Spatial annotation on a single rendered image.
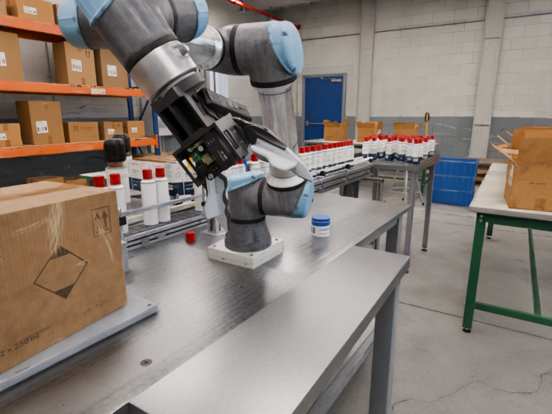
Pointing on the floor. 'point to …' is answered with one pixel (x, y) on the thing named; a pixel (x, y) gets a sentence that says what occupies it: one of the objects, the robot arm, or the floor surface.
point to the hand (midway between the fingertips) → (270, 206)
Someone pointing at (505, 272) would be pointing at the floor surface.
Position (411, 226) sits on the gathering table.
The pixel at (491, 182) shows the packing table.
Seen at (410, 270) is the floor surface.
